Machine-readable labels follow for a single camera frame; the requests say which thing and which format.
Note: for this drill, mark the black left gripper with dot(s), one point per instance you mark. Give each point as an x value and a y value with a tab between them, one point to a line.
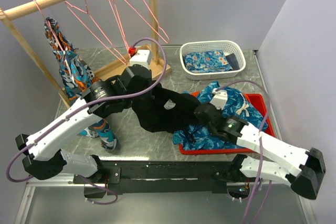
150	82

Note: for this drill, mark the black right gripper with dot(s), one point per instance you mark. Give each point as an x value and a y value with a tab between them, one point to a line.
219	110

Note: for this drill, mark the black shorts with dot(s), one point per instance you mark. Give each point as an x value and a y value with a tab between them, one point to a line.
164	110

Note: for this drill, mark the pink wire hanger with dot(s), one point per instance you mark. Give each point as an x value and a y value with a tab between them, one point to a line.
85	18
147	11
115	12

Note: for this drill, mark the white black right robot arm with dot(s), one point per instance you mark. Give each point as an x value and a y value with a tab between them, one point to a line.
300	169

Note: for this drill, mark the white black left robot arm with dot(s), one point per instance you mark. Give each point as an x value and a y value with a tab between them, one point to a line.
44	157

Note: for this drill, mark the blue leaf-print shorts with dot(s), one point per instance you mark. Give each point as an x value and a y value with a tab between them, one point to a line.
196	137

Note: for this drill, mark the blue floral shorts in basket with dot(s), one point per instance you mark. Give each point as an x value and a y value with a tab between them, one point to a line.
206	61

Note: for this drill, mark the orange blue patterned shorts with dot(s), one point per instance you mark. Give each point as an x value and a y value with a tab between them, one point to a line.
77	77

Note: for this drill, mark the pink hanger holding shorts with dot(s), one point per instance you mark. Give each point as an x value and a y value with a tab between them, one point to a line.
49	26

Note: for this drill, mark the wooden clothes rack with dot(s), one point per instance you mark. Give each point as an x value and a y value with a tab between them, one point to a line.
104	72

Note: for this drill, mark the red plastic tray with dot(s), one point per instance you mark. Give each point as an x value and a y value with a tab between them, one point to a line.
258	102

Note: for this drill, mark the dark denim cloth in basket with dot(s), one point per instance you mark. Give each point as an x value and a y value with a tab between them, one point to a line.
232	60

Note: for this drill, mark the white plastic basket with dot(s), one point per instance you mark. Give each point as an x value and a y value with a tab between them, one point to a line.
227	46

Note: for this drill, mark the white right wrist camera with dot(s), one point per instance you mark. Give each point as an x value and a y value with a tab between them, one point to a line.
219	99

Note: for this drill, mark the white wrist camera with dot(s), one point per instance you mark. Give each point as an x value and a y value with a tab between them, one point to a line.
142	57
219	99

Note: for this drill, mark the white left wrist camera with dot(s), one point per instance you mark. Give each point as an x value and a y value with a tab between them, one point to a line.
142	57

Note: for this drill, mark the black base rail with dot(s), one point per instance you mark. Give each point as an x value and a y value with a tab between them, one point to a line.
130	177

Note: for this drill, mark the aluminium frame rail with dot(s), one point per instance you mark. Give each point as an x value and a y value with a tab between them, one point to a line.
59	200

